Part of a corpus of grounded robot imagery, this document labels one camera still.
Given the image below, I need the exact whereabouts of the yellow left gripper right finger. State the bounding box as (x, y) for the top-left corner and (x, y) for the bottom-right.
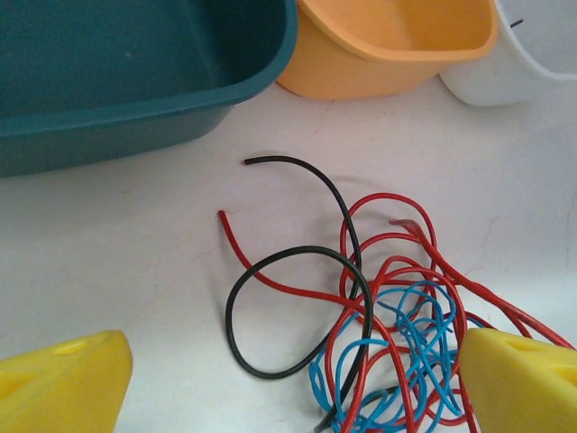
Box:
(459, 327), (577, 433)

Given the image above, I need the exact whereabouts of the teal plastic bin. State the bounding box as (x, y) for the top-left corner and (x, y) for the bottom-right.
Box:
(0, 0), (300, 178)

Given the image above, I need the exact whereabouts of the orange plastic bin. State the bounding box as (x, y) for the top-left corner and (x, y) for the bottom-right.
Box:
(275, 0), (499, 100)

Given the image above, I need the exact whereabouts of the red cable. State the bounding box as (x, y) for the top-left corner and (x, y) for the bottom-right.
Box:
(389, 218), (577, 353)
(217, 192), (479, 433)

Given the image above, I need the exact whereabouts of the blue cable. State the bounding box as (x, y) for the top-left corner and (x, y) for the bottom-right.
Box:
(308, 337), (393, 433)
(376, 280), (487, 429)

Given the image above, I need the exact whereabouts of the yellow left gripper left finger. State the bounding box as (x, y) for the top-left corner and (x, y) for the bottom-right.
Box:
(0, 329), (134, 433)

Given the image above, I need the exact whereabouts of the white plastic bin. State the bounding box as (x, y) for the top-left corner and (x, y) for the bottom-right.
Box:
(439, 0), (577, 107)

